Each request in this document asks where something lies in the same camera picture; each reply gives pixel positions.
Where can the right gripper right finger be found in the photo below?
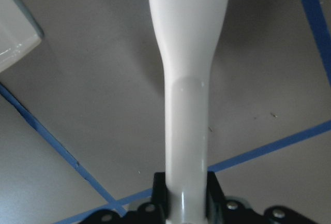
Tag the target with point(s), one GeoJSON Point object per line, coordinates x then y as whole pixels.
{"type": "Point", "coordinates": [222, 209]}

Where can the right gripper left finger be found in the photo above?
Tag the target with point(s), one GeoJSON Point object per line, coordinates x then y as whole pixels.
{"type": "Point", "coordinates": [153, 211]}

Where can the beige hand brush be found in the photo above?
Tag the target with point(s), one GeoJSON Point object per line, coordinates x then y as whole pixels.
{"type": "Point", "coordinates": [187, 33]}

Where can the beige plastic dustpan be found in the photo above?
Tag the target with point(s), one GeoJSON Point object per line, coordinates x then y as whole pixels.
{"type": "Point", "coordinates": [20, 33]}

